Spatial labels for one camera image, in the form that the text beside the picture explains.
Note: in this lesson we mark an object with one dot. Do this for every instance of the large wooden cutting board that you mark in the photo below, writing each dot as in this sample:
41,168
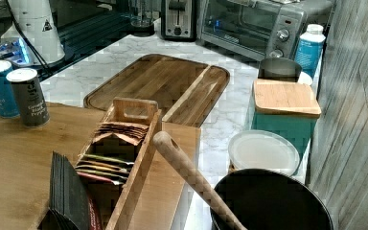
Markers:
185,90

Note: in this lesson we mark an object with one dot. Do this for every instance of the cereal jar with plastic lid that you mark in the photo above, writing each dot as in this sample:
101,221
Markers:
259,149

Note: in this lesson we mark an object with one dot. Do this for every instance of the dark metal tumbler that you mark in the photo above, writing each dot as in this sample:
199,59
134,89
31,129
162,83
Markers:
279,69

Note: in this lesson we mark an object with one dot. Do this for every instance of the silver toaster oven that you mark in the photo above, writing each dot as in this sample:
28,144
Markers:
261,29

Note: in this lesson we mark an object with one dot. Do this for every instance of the black utensil holder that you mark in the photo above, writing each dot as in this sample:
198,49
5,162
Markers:
266,200

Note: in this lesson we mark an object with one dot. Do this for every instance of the blue salt shaker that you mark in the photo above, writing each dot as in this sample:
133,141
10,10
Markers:
8,107

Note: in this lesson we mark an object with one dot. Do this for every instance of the blue white-capped bottle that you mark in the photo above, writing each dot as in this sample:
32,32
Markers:
309,48

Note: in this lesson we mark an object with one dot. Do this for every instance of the black toaster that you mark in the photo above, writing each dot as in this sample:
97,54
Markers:
178,20

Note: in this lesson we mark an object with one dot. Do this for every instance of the black tea packet stack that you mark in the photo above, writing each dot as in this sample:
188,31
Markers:
68,200

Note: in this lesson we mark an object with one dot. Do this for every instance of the grey ground pepper shaker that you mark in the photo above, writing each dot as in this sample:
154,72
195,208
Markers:
29,98

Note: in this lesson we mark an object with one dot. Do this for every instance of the teal canister with wooden lid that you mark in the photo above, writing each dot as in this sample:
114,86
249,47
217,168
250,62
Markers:
286,108

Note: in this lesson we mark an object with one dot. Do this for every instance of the wooden utensil handle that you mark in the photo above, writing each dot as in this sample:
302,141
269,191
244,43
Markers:
184,166

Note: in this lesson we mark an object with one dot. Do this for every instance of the paper towel roll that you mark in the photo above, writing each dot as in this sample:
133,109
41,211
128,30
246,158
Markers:
34,19

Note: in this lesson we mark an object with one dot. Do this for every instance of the wooden tea bag organizer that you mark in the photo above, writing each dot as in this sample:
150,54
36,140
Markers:
115,162

